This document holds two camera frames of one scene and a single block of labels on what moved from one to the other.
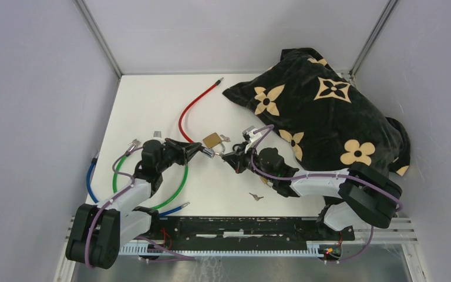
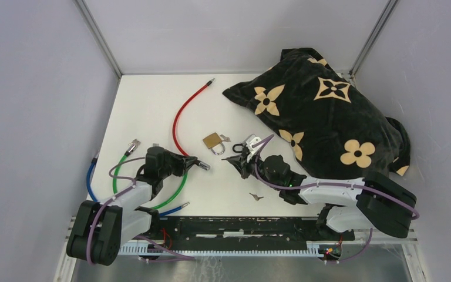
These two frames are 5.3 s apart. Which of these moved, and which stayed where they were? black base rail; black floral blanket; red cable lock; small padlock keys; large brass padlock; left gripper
Moved: left gripper; red cable lock
Stayed: black base rail; black floral blanket; small padlock keys; large brass padlock
